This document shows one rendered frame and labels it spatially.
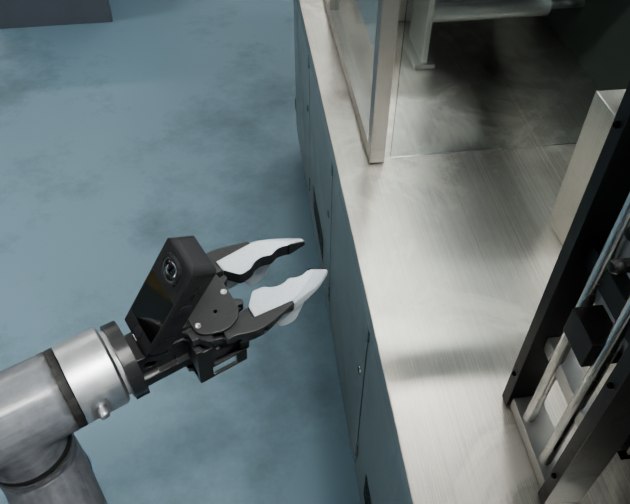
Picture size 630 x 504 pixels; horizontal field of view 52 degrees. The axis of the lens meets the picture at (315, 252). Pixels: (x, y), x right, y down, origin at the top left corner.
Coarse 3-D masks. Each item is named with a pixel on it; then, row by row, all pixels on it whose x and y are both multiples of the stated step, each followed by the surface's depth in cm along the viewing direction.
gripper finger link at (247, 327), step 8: (288, 304) 60; (240, 312) 59; (248, 312) 59; (272, 312) 59; (280, 312) 59; (288, 312) 61; (240, 320) 58; (248, 320) 59; (256, 320) 59; (264, 320) 59; (272, 320) 59; (232, 328) 58; (240, 328) 58; (248, 328) 58; (256, 328) 58; (264, 328) 59; (224, 336) 58; (232, 336) 57; (240, 336) 58; (248, 336) 58; (256, 336) 59
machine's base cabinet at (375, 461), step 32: (320, 128) 174; (320, 160) 182; (320, 192) 190; (320, 224) 198; (320, 256) 208; (352, 256) 135; (352, 288) 139; (352, 320) 144; (352, 352) 149; (352, 384) 154; (352, 416) 160; (384, 416) 113; (352, 448) 166; (384, 448) 116; (384, 480) 119
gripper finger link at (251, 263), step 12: (264, 240) 64; (276, 240) 64; (288, 240) 64; (300, 240) 65; (240, 252) 63; (252, 252) 63; (264, 252) 63; (276, 252) 64; (288, 252) 65; (228, 264) 62; (240, 264) 62; (252, 264) 62; (264, 264) 64; (228, 276) 62; (240, 276) 62; (252, 276) 66; (264, 276) 68; (228, 288) 65
